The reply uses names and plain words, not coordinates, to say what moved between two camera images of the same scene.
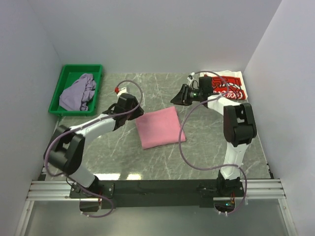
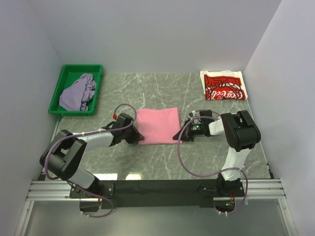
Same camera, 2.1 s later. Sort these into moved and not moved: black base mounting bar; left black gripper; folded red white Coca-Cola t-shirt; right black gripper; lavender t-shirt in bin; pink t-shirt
Moved: left black gripper; right black gripper
Not moved: folded red white Coca-Cola t-shirt; black base mounting bar; lavender t-shirt in bin; pink t-shirt
